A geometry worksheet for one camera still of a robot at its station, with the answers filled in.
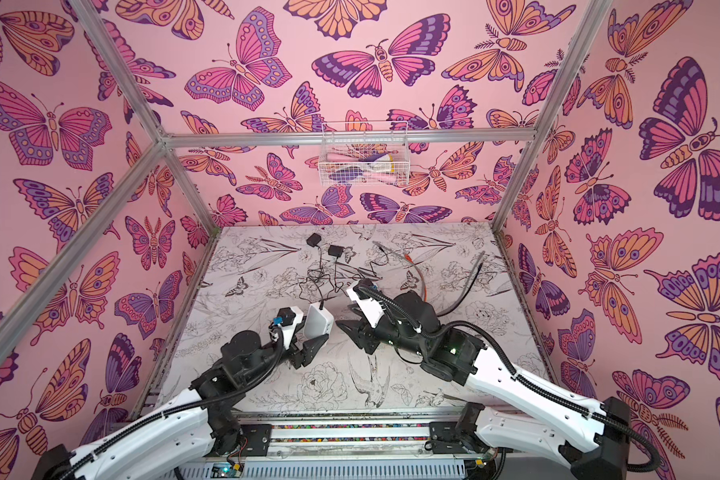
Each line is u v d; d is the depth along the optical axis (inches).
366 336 22.3
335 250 44.4
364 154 38.1
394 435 29.4
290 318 24.8
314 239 45.5
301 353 25.7
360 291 21.9
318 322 28.0
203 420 21.3
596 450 15.3
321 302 27.7
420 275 41.7
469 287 40.4
